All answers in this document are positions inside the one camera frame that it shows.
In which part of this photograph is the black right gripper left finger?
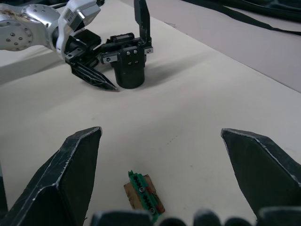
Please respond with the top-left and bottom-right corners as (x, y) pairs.
(0, 126), (103, 226)

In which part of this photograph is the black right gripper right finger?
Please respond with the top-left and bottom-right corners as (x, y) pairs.
(220, 128), (301, 222)

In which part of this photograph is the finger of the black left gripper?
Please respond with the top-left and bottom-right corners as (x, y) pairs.
(93, 41), (111, 58)
(70, 61), (119, 92)

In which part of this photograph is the black gripper body workpiece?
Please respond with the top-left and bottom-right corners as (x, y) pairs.
(100, 32), (154, 90)

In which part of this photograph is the green screw holder strip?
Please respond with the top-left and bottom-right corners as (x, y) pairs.
(127, 169), (165, 222)

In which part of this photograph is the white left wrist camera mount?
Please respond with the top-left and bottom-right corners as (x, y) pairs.
(55, 0), (104, 64)

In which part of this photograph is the thin black flat cable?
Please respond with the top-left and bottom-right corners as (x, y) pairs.
(206, 0), (301, 36)

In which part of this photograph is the thick black cable bundle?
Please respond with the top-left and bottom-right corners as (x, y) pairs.
(232, 0), (301, 15)

